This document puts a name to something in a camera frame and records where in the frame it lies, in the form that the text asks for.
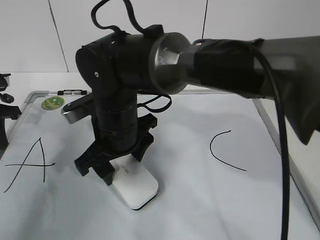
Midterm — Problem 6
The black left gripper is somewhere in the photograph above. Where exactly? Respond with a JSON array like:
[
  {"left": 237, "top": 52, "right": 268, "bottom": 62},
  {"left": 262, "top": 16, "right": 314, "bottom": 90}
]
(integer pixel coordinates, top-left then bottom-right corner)
[{"left": 0, "top": 93, "right": 22, "bottom": 150}]

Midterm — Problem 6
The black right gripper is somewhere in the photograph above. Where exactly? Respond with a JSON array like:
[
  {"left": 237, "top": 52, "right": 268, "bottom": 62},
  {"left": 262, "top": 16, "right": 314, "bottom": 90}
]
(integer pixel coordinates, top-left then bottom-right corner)
[{"left": 74, "top": 94, "right": 158, "bottom": 186}]

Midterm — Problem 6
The white whiteboard eraser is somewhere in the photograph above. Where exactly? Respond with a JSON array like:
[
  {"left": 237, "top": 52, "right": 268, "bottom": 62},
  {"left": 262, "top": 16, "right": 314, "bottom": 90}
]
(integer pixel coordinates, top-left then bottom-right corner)
[{"left": 110, "top": 154, "right": 159, "bottom": 210}]

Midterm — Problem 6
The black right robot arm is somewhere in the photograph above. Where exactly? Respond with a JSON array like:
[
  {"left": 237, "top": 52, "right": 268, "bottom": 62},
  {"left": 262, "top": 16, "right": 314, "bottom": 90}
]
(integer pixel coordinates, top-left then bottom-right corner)
[{"left": 74, "top": 25, "right": 320, "bottom": 185}]

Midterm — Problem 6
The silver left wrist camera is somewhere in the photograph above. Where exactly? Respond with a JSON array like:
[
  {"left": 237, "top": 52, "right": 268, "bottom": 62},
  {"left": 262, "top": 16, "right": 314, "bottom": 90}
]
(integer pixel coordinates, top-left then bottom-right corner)
[{"left": 0, "top": 73, "right": 11, "bottom": 92}]

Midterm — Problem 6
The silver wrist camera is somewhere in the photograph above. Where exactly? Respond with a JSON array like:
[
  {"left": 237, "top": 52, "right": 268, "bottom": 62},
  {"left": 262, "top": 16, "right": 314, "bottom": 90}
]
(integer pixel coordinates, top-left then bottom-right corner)
[
  {"left": 0, "top": 73, "right": 11, "bottom": 92},
  {"left": 61, "top": 93, "right": 96, "bottom": 124}
]

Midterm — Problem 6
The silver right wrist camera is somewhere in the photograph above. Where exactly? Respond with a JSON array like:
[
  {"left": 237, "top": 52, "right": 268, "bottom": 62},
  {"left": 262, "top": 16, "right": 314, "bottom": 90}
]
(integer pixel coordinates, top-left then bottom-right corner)
[{"left": 61, "top": 93, "right": 96, "bottom": 124}]

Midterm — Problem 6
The white whiteboard with aluminium frame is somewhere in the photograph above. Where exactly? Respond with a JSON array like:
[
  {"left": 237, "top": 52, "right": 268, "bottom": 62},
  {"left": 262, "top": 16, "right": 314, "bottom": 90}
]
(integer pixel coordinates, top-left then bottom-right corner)
[{"left": 0, "top": 89, "right": 320, "bottom": 240}]

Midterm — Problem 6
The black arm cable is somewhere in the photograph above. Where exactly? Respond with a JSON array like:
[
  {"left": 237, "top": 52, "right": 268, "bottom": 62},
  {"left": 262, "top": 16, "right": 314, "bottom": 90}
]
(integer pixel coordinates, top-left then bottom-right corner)
[{"left": 90, "top": 0, "right": 291, "bottom": 240}]

